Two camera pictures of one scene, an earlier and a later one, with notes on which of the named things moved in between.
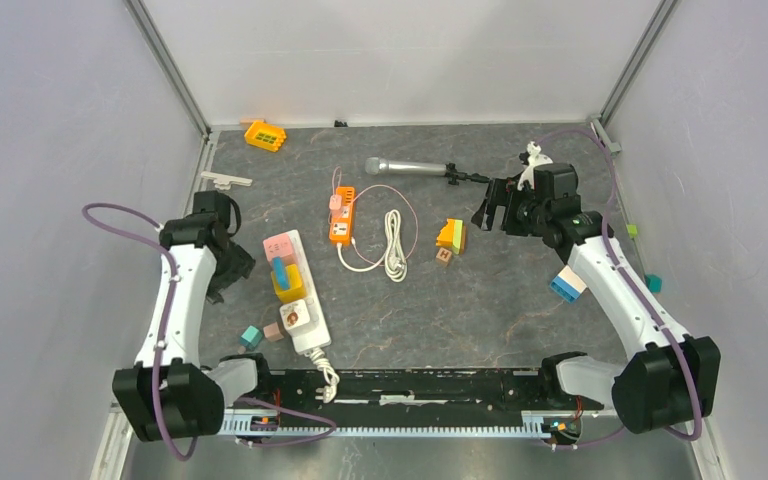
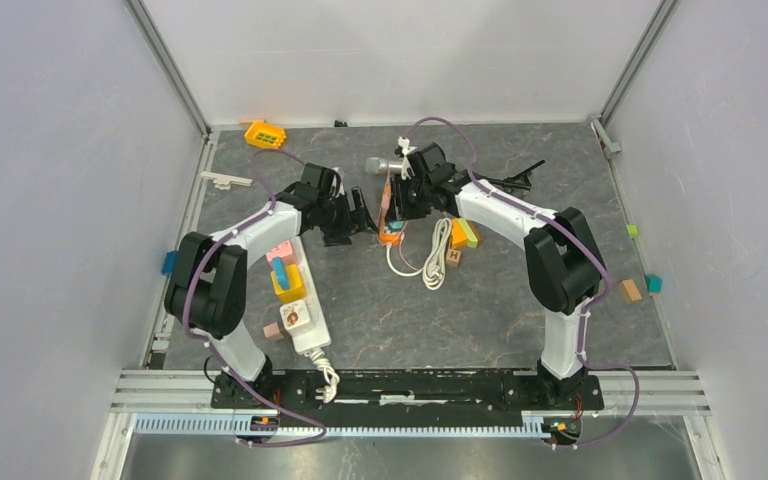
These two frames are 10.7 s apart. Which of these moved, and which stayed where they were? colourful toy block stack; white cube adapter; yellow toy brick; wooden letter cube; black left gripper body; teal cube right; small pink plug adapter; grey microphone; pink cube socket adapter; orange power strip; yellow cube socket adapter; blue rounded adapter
Moved: orange power strip; black left gripper body; colourful toy block stack; wooden letter cube
Stayed: small pink plug adapter; yellow toy brick; blue rounded adapter; pink cube socket adapter; yellow cube socket adapter; white cube adapter; teal cube right; grey microphone
